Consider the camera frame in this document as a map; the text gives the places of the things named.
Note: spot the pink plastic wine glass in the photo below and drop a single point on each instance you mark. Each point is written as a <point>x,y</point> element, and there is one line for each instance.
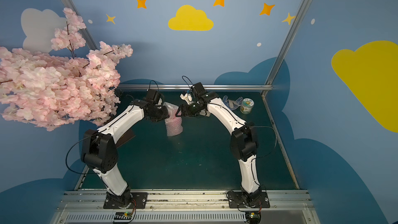
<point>174,126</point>

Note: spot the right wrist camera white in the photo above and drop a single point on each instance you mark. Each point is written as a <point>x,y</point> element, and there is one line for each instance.
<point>187,97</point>

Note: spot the right controller board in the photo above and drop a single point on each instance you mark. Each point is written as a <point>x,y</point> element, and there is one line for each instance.
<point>252,218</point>

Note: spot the pink cherry blossom tree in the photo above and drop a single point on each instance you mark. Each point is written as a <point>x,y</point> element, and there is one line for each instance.
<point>50,91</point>

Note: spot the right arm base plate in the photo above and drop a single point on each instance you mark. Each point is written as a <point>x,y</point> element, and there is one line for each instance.
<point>237,199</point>

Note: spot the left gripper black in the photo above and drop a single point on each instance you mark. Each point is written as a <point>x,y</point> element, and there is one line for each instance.
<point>163,113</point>

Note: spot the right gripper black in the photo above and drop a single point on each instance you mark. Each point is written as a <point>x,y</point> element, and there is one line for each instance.
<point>184,110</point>

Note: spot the controller board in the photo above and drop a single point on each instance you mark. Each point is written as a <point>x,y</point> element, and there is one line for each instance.
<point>252,218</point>
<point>122,217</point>

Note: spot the blue white work glove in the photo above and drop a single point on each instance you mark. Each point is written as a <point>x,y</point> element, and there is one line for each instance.
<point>232,104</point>

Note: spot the left controller board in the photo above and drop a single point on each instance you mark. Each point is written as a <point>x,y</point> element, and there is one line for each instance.
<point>122,217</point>

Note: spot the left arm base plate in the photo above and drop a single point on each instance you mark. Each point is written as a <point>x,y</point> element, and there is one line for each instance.
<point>138,199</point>

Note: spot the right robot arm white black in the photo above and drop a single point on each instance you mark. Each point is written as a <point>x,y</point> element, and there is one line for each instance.
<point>244,140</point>

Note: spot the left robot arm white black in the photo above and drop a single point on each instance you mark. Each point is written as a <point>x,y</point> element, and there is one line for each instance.
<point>99,151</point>

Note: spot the green label tape roll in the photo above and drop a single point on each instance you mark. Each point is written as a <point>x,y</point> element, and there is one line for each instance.
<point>247,105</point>

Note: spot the aluminium rail frame front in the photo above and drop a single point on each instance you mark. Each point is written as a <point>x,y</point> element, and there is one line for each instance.
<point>186,207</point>

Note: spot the bubble wrap sheet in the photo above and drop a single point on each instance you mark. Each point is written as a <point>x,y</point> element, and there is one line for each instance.
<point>172,110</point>

